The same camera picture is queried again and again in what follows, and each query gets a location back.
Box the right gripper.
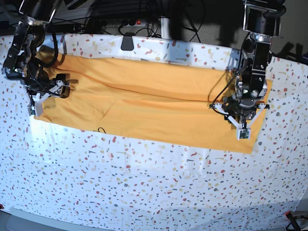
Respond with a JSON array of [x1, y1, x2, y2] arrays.
[[24, 74, 70, 106]]

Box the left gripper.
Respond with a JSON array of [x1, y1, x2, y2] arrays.
[[210, 97, 270, 130]]

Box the yellow T-shirt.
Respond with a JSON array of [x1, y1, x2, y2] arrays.
[[38, 54, 266, 154]]

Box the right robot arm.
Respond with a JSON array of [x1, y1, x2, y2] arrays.
[[0, 0, 70, 99]]

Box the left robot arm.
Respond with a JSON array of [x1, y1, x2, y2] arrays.
[[210, 0, 286, 139]]

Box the black table clamp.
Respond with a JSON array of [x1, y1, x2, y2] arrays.
[[121, 32, 135, 51]]

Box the terrazzo patterned tablecloth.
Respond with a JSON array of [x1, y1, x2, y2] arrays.
[[0, 33, 308, 231]]

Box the red clamp bottom right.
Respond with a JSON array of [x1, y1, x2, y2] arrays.
[[285, 211, 301, 231]]

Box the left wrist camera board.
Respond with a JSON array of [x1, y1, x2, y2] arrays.
[[236, 128, 251, 140]]

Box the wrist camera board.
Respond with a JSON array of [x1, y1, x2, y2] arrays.
[[28, 102, 43, 117], [236, 128, 251, 140]]

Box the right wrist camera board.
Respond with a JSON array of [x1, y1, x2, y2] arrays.
[[28, 102, 43, 117]]

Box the power strip with red switch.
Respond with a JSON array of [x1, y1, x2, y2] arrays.
[[88, 18, 147, 27]]

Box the black cables under desk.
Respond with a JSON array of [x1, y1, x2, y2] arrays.
[[48, 0, 207, 43]]

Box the white table leg post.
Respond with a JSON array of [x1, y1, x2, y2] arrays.
[[160, 17, 170, 39]]

